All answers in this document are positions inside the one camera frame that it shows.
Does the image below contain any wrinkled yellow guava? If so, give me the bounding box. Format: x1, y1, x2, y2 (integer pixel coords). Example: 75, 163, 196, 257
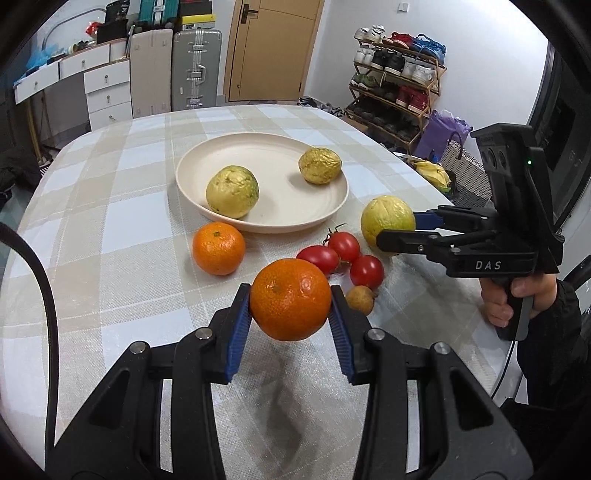
298, 147, 343, 186

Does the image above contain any wooden shoe rack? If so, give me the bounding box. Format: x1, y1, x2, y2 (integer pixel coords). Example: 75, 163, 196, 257
344, 25, 448, 155

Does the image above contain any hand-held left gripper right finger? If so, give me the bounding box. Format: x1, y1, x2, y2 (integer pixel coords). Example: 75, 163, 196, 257
329, 285, 534, 480

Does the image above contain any round red tomato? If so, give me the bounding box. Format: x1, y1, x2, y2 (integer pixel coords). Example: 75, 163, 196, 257
349, 255, 385, 290

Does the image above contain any yellow hose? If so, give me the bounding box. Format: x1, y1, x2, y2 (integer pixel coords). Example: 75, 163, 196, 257
28, 98, 42, 164

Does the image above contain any row of shoes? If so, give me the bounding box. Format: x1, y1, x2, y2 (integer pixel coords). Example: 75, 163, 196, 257
346, 25, 448, 144

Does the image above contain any white drawer cabinet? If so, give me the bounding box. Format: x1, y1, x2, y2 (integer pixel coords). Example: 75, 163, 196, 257
84, 60, 134, 132

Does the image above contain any beige suitcase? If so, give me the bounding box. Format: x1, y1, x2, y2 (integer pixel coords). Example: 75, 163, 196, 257
129, 30, 175, 118

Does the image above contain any dark jacket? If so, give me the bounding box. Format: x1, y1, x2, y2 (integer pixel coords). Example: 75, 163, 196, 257
0, 148, 44, 200

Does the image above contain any brown longan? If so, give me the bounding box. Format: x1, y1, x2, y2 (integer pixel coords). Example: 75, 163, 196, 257
345, 285, 376, 317

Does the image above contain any orange mandarin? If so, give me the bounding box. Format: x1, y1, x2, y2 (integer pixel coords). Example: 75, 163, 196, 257
249, 258, 332, 342
192, 222, 246, 277

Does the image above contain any smooth yellow-green guava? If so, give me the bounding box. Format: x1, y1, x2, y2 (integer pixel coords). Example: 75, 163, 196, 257
361, 196, 416, 253

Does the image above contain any large yellow-green guava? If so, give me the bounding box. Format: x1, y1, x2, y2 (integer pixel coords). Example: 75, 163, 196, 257
205, 165, 260, 219

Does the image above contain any cream round plate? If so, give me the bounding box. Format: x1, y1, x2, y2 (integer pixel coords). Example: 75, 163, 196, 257
175, 134, 349, 234

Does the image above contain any red tomato with stem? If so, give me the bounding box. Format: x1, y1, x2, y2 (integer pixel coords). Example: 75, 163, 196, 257
322, 223, 361, 263

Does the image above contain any yellow and black box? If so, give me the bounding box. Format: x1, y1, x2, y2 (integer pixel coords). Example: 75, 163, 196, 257
173, 14, 218, 34

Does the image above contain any wooden door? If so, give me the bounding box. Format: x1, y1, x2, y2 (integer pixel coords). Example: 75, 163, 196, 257
224, 0, 326, 102

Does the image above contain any beige checked tablecloth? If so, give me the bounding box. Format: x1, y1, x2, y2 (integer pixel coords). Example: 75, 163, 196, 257
0, 104, 525, 480

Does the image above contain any black cable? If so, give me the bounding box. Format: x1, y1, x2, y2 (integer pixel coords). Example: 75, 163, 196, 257
0, 222, 58, 467

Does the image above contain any teal suitcase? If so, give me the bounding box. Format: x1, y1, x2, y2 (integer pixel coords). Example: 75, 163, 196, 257
139, 0, 170, 28

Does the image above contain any person's right forearm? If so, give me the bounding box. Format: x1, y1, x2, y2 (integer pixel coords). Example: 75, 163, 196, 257
516, 279, 586, 411

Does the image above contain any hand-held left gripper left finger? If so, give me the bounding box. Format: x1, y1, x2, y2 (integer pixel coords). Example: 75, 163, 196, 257
46, 282, 254, 480

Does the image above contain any silver suitcase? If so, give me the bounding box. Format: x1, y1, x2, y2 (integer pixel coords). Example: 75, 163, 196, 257
172, 28, 223, 112

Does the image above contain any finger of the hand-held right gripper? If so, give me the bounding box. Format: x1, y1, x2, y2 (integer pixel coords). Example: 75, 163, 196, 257
376, 228, 498, 260
413, 208, 498, 232

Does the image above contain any grey woven basket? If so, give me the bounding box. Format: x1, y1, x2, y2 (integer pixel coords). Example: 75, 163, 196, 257
441, 138, 498, 209

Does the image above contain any white desk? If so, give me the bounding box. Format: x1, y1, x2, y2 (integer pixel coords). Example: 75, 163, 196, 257
14, 39, 130, 106

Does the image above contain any oblong red tomato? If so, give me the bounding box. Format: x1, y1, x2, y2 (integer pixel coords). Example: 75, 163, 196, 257
295, 246, 341, 276

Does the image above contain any purple bag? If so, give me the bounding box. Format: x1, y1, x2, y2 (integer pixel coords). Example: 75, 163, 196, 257
413, 110, 472, 160

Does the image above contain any person's right hand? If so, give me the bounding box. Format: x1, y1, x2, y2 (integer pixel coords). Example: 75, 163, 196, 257
479, 276, 560, 328

